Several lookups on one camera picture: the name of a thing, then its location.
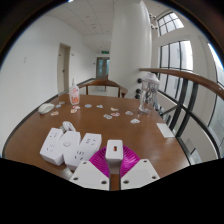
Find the clear plastic water bottle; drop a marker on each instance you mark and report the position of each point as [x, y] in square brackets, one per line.
[149, 95]

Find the glass double door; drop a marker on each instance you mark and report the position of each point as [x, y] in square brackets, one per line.
[102, 67]

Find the wooden chair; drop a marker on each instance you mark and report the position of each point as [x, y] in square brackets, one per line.
[103, 82]

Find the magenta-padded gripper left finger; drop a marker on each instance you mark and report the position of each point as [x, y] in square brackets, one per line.
[88, 175]

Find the green exit sign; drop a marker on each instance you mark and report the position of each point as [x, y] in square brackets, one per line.
[105, 52]

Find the white charger block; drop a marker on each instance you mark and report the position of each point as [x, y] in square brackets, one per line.
[114, 151]

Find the white orange-label pump bottle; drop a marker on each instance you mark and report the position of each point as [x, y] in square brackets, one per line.
[74, 96]

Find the white power strip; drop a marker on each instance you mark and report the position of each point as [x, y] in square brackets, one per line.
[70, 146]

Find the tall gridded window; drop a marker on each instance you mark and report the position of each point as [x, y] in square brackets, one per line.
[176, 55]

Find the small colourful sticker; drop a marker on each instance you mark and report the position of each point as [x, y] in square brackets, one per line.
[62, 102]
[115, 114]
[129, 113]
[76, 107]
[73, 110]
[58, 106]
[54, 113]
[114, 109]
[88, 105]
[99, 106]
[107, 116]
[135, 121]

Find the wooden handrail with black balusters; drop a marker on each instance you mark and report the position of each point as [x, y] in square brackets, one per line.
[181, 76]

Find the small gridded upper window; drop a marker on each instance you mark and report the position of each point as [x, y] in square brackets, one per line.
[170, 22]

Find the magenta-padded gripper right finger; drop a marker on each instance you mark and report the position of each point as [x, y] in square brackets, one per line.
[140, 173]

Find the beige side door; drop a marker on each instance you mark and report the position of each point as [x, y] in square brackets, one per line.
[63, 70]

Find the white computer mouse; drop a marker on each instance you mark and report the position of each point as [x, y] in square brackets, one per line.
[46, 108]

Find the white paper sheet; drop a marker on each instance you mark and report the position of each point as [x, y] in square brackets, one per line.
[165, 130]

